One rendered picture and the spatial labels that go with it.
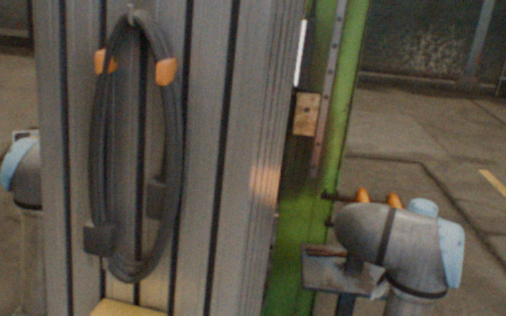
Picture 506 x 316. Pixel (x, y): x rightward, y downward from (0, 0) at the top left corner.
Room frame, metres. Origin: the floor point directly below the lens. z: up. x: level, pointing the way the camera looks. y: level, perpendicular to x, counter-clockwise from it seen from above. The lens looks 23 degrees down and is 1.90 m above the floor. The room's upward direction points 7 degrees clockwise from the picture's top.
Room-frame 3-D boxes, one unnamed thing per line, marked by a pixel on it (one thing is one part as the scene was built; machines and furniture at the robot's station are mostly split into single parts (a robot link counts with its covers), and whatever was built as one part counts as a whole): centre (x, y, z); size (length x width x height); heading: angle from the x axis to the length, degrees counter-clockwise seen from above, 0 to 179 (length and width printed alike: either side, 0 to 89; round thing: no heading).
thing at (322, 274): (1.74, -0.43, 0.75); 0.40 x 0.30 x 0.02; 89
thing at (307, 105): (2.01, -0.19, 1.27); 0.09 x 0.02 x 0.17; 93
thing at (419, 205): (1.28, -0.47, 1.23); 0.09 x 0.08 x 0.11; 162
